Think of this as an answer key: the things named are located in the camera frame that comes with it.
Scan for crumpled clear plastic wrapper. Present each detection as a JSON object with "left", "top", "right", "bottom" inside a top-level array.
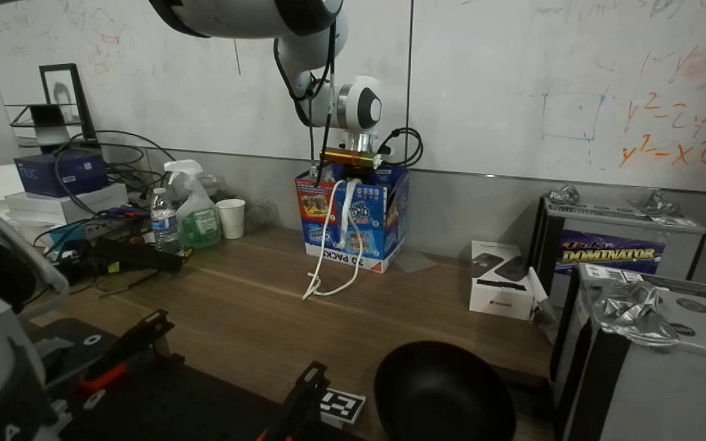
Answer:
[{"left": 588, "top": 273, "right": 686, "bottom": 350}]

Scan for black desk cables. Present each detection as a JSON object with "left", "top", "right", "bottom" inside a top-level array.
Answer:
[{"left": 46, "top": 127, "right": 180, "bottom": 221}]

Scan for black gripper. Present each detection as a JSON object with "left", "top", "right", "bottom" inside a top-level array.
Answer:
[{"left": 324, "top": 165, "right": 373, "bottom": 183}]

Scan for black white fiducial tag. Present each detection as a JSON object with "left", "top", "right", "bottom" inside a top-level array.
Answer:
[{"left": 316, "top": 388, "right": 371, "bottom": 431}]

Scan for black tool pile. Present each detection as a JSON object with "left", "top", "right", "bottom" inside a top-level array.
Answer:
[{"left": 57, "top": 230, "right": 188, "bottom": 286}]

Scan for dark blue cardboard box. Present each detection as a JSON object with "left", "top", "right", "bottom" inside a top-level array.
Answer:
[{"left": 12, "top": 146, "right": 112, "bottom": 198}]

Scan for wall whiteboard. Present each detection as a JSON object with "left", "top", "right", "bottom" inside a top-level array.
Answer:
[{"left": 0, "top": 0, "right": 706, "bottom": 198}]

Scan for plastic water bottle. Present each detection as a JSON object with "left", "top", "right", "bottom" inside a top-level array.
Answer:
[{"left": 149, "top": 187, "right": 182, "bottom": 253}]

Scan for black picture frame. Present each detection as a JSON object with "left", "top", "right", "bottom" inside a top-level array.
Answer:
[{"left": 38, "top": 61, "right": 100, "bottom": 150}]

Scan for white box stack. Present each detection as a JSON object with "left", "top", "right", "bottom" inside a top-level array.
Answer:
[{"left": 5, "top": 181, "right": 133, "bottom": 230}]

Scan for black clamp orange handle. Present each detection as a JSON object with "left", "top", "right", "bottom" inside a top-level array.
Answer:
[
  {"left": 255, "top": 361, "right": 333, "bottom": 441},
  {"left": 73, "top": 306, "right": 177, "bottom": 401}
]

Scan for white paper cup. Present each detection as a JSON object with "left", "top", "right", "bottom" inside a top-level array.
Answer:
[{"left": 215, "top": 197, "right": 251, "bottom": 243}]

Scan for black wire desk tray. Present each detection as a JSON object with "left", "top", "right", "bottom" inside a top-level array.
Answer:
[{"left": 7, "top": 101, "right": 87, "bottom": 153}]

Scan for blue snack box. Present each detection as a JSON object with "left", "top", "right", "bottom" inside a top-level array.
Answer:
[{"left": 293, "top": 162, "right": 413, "bottom": 277}]

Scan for black frying pan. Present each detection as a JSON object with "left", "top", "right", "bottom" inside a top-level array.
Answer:
[{"left": 373, "top": 338, "right": 521, "bottom": 441}]

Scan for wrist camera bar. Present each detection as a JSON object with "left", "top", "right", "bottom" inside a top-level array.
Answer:
[{"left": 320, "top": 145, "right": 384, "bottom": 172}]

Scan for clear spray bottle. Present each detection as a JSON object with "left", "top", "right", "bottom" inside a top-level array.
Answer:
[{"left": 161, "top": 156, "right": 225, "bottom": 253}]

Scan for thick white braided rope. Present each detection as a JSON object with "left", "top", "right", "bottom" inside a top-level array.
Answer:
[{"left": 301, "top": 177, "right": 371, "bottom": 303}]

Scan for white phone box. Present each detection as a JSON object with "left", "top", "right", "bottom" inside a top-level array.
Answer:
[{"left": 467, "top": 238, "right": 549, "bottom": 324}]

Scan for grey metal appliance box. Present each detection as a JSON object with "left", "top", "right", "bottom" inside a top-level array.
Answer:
[{"left": 549, "top": 263, "right": 706, "bottom": 441}]

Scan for small crumpled foil piece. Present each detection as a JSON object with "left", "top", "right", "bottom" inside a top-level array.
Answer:
[
  {"left": 633, "top": 191, "right": 686, "bottom": 221},
  {"left": 545, "top": 183, "right": 583, "bottom": 210}
]

